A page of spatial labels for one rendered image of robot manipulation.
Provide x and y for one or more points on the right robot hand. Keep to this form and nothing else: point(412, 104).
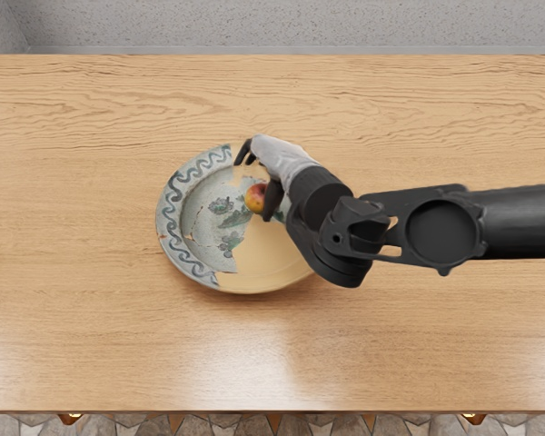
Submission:
point(279, 156)

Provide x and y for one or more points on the red yellow fruit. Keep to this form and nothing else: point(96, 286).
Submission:
point(255, 198)

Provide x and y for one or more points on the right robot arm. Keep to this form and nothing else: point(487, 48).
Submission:
point(436, 231)

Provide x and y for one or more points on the patterned ceramic plate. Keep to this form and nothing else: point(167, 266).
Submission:
point(200, 218)

